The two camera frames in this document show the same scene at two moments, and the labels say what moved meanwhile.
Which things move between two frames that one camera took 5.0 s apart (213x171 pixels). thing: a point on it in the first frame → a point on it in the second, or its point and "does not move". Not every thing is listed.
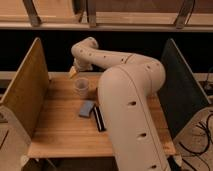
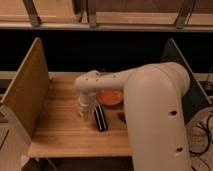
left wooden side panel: [28, 93] does not move
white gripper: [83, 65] → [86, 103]
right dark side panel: [181, 97] does not move
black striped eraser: [99, 118] does not move
